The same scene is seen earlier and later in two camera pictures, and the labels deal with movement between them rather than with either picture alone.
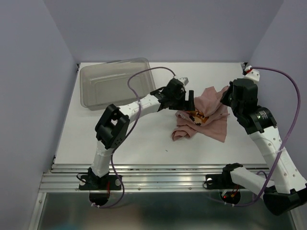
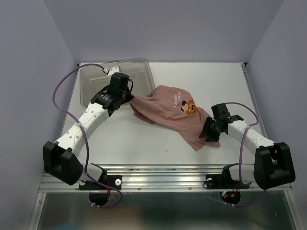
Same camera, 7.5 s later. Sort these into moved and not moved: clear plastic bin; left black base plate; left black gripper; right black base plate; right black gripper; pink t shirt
Moved: left black gripper; pink t shirt; right black gripper
Not moved: right black base plate; left black base plate; clear plastic bin
